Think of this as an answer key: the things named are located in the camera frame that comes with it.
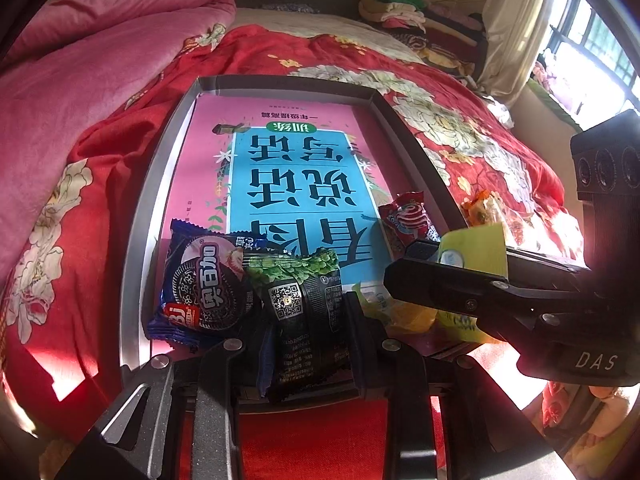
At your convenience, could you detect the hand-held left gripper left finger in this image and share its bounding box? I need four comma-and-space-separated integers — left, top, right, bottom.
67, 317, 273, 480

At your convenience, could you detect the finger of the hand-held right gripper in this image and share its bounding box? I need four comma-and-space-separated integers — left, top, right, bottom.
384, 257, 561, 356
400, 239, 593, 281

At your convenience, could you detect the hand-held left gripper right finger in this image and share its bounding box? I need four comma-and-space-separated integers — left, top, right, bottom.
344, 292, 581, 480

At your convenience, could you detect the yellow green snack packet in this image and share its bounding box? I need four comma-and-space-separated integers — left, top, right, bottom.
351, 222, 511, 346

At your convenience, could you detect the red swirl snack packet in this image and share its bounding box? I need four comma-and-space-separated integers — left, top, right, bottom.
377, 191, 441, 256

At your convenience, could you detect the black green pea packet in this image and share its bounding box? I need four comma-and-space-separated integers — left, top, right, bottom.
242, 247, 351, 403

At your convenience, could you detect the blue cookie packet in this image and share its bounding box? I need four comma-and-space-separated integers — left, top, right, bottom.
147, 218, 266, 353

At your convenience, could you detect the grey metal tray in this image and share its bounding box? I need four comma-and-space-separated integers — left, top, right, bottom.
119, 75, 471, 403

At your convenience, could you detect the orange snack packet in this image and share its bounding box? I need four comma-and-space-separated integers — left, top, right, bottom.
460, 189, 526, 248

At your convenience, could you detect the red floral blanket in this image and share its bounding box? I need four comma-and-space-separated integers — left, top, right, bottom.
0, 25, 586, 480

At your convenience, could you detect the pink and blue book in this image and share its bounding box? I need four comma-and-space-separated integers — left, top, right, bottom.
160, 92, 406, 311

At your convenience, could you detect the window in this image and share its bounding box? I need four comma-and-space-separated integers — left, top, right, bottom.
530, 0, 640, 131

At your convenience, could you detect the cream curtain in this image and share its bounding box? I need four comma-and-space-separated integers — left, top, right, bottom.
475, 0, 553, 108

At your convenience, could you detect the pile of folded clothes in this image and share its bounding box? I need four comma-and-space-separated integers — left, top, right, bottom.
357, 0, 488, 81

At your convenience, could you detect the beige bed sheet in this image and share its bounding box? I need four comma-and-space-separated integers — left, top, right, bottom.
227, 7, 421, 66

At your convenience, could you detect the pink quilt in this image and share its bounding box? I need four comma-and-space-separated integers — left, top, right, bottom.
0, 0, 238, 281

